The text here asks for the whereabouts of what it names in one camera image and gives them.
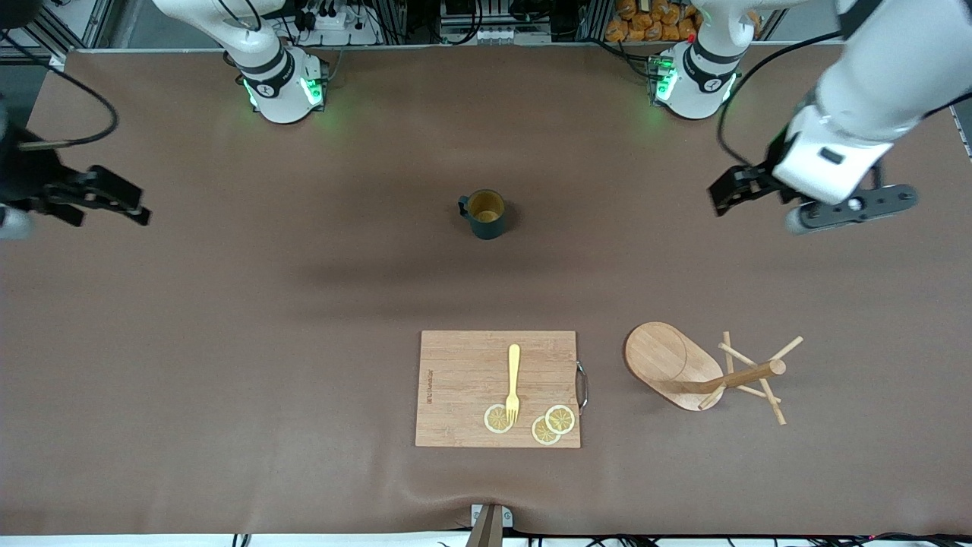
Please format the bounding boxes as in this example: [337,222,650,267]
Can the teal cup with yellow inside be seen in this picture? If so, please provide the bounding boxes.
[457,189,507,241]

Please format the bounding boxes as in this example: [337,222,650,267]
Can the wooden mug tree rack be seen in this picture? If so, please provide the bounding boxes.
[623,321,804,426]

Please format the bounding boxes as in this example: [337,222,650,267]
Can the yellow plastic fork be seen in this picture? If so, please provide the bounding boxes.
[505,343,522,425]

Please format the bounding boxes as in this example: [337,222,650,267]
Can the grey electronics box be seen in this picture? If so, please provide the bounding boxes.
[440,0,554,45]

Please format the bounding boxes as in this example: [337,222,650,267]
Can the white power strip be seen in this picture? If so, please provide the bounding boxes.
[292,4,380,45]

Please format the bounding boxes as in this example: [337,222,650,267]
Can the bamboo cutting board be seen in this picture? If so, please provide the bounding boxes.
[415,330,589,449]

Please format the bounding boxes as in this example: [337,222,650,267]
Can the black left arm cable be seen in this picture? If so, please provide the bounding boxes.
[717,30,845,177]

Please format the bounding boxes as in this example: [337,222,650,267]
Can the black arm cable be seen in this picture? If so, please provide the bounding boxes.
[0,30,121,150]
[717,30,845,177]

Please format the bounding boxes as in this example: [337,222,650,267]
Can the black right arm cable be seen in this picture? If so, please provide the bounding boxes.
[0,30,121,150]

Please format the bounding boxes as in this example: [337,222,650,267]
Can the aluminium frame post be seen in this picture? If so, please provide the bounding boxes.
[0,0,115,65]

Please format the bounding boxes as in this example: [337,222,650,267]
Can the metal table edge bracket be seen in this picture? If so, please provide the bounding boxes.
[465,503,513,547]

